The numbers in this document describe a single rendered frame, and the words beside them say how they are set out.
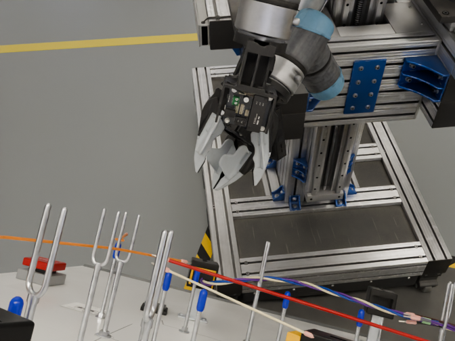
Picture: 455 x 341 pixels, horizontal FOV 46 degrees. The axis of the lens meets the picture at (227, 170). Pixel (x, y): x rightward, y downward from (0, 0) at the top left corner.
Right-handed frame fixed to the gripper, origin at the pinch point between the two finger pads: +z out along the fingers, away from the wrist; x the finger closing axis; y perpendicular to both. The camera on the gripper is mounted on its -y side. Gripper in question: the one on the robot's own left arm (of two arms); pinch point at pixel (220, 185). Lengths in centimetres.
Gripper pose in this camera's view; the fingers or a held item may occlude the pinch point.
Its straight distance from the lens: 95.8
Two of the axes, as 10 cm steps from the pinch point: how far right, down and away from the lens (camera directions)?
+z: -5.4, 8.4, -1.1
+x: 6.4, 3.3, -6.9
